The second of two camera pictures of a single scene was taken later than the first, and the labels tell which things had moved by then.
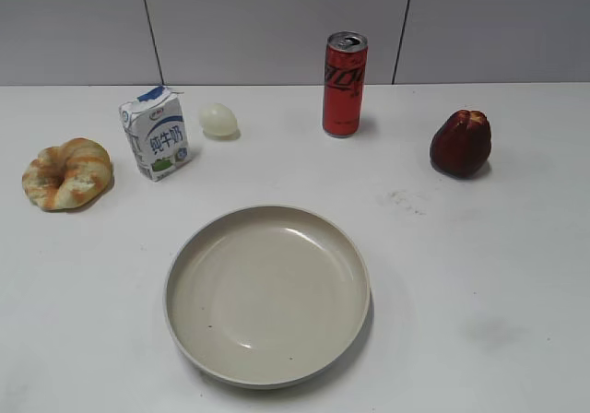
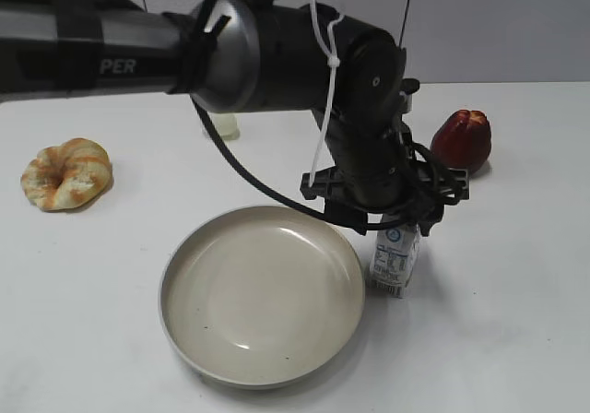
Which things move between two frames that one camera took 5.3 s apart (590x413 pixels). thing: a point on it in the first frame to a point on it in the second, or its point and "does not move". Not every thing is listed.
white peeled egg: x=219 y=123 does not move
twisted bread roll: x=72 y=176 does not move
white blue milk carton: x=159 y=131 to x=395 y=253
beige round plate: x=266 y=296 does not move
